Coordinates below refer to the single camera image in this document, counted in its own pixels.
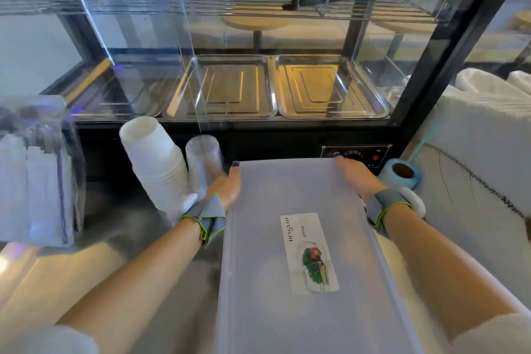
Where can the person's left thumb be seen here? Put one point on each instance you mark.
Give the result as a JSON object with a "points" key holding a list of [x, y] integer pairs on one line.
{"points": [[235, 173]]}

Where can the person's left forearm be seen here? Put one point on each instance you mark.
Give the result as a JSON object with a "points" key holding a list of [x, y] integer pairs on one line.
{"points": [[137, 270]]}

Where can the person's right hand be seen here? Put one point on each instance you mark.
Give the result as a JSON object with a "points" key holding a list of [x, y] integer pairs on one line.
{"points": [[359, 179]]}

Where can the clear bag of cutlery packs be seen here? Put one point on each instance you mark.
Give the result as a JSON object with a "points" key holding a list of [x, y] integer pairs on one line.
{"points": [[37, 183]]}

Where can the stack of white paper cups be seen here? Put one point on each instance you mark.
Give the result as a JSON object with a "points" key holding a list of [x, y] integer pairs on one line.
{"points": [[155, 163]]}

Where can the person's right thumb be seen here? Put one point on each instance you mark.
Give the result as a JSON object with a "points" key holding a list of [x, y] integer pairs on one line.
{"points": [[343, 164]]}

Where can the black glass display warmer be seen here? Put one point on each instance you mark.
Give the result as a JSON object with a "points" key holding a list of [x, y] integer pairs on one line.
{"points": [[435, 75]]}

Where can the white right sleeve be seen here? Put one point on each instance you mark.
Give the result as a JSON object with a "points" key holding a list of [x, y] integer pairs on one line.
{"points": [[495, 335]]}

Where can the translucent plastic storage box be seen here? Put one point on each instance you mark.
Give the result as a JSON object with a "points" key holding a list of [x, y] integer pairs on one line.
{"points": [[298, 275]]}

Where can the blue tape roll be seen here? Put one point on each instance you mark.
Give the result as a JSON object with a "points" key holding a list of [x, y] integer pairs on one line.
{"points": [[400, 171]]}

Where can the person's right forearm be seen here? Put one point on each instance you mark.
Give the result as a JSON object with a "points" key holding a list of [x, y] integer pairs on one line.
{"points": [[439, 270]]}

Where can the steel food tray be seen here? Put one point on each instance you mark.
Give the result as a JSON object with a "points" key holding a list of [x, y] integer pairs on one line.
{"points": [[224, 88], [327, 86]]}

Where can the white sleeve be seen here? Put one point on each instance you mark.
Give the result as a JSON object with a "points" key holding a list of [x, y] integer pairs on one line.
{"points": [[495, 335], [45, 341]]}

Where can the round wooden table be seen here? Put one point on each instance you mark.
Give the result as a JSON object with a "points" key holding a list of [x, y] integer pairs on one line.
{"points": [[400, 28], [256, 22], [520, 19]]}

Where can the black control panel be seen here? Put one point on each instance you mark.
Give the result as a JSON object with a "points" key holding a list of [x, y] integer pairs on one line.
{"points": [[356, 154]]}

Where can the pile of white woven bags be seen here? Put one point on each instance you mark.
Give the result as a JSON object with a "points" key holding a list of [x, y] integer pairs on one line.
{"points": [[477, 158]]}

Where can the stack of clear plastic cups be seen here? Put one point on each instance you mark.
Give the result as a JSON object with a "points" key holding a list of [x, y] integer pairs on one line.
{"points": [[203, 163]]}

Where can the grey green-edged wrist band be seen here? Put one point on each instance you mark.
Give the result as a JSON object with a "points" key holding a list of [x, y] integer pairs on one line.
{"points": [[207, 219], [385, 208]]}

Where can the person's left hand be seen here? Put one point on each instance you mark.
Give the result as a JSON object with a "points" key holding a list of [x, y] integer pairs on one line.
{"points": [[226, 190]]}

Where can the white left sleeve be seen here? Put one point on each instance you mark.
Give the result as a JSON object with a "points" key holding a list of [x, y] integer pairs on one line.
{"points": [[45, 341]]}

